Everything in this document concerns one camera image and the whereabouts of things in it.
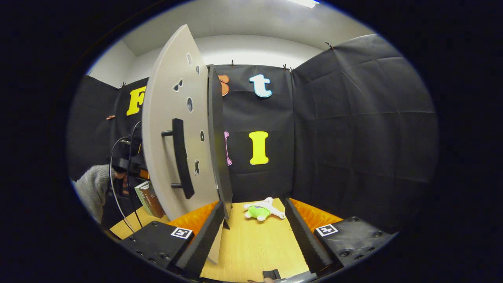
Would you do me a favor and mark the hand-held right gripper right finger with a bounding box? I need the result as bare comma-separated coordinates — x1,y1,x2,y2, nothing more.
284,198,394,276

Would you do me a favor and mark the black backdrop cloth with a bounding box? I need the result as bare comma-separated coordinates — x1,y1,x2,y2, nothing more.
67,35,439,232

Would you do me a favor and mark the long ceiling light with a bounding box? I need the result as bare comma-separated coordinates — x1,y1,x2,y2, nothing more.
286,0,320,9

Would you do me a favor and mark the black cabinet door handle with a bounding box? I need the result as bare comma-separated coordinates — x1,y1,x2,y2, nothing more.
161,118,196,200

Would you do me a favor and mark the beige cabinet door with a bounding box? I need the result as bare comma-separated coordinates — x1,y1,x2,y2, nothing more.
141,24,224,265

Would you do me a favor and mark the green and white plush toy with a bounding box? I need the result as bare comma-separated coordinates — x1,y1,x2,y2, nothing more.
243,197,286,222

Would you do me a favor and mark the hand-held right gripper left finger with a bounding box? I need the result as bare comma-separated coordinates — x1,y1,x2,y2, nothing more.
120,200,226,279

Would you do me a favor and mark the brown book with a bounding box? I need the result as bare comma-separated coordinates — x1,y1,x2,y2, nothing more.
140,184,166,219

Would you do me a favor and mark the black cable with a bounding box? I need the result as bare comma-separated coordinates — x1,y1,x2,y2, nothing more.
109,137,136,233
127,121,144,229

